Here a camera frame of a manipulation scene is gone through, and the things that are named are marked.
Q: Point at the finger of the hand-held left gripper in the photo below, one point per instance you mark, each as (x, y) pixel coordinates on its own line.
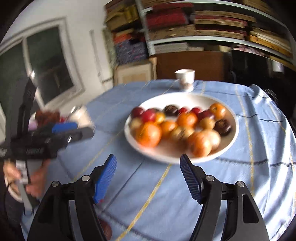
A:
(74, 136)
(64, 127)

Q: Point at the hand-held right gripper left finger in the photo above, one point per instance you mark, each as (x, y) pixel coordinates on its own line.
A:
(105, 180)

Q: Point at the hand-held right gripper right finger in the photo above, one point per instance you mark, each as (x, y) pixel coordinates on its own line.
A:
(190, 180)

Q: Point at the brown russet pear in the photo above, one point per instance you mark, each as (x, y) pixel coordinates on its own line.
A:
(199, 143)
(214, 138)
(181, 133)

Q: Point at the white oval plate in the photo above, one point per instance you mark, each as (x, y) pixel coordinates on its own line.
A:
(161, 153)

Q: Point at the orange mandarin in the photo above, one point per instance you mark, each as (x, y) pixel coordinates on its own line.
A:
(167, 128)
(148, 134)

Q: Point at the small yellow orange persimmon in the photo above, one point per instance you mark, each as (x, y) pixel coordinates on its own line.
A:
(207, 123)

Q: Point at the large yellow orange persimmon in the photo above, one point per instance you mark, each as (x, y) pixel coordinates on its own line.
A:
(186, 119)

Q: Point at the dark brown passion fruit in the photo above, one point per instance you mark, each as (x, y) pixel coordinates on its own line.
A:
(222, 127)
(170, 110)

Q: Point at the small red yellow apple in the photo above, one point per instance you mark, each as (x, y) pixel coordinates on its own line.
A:
(135, 123)
(159, 117)

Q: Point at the dark purple plum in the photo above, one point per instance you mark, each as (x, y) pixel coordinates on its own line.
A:
(137, 112)
(205, 114)

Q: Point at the red cherry tomato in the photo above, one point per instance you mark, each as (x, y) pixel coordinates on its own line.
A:
(196, 110)
(148, 115)
(182, 110)

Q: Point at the person's right hand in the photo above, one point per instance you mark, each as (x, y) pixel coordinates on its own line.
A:
(106, 229)

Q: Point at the person's left hand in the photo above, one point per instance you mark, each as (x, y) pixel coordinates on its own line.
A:
(37, 180)

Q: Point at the cream drink can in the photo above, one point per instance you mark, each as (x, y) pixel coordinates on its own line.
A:
(82, 115)

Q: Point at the blue checked tablecloth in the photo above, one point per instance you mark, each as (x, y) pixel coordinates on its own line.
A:
(150, 190)

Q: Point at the dark glass window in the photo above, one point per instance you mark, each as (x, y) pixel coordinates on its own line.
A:
(46, 60)

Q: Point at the beige framed board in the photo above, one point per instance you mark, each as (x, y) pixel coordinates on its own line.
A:
(134, 74)

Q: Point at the mottled green slab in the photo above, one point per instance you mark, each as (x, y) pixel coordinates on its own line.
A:
(108, 46)

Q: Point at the white paper cup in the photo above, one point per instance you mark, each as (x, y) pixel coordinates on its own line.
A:
(185, 80)

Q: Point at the stack of blue patterned boxes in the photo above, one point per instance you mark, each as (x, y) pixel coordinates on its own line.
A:
(130, 49)

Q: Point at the brown wooden board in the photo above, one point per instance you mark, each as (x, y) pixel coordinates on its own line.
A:
(192, 62)

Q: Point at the stack of tan boxes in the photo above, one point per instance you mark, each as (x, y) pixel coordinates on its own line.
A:
(122, 16)

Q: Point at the white metal shelf unit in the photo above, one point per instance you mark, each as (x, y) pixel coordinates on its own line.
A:
(208, 39)

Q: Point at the shelf of patterned boxes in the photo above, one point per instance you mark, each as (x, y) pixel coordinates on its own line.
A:
(208, 22)

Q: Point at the white wall conduit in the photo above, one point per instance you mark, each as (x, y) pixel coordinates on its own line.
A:
(96, 53)

